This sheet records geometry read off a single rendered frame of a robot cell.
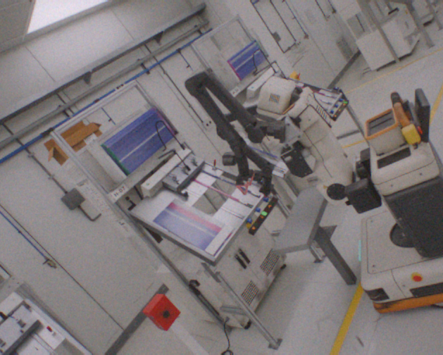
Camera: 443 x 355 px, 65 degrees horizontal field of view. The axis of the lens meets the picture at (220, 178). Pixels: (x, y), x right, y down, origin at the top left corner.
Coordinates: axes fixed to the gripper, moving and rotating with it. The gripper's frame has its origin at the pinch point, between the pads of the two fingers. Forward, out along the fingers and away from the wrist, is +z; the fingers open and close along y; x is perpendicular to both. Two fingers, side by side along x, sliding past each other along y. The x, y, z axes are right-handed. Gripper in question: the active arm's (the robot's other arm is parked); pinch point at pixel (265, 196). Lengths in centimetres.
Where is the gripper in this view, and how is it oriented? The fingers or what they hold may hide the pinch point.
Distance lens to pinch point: 238.2
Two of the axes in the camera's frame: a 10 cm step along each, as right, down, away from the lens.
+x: 8.3, 3.8, -4.1
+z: 0.3, 7.0, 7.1
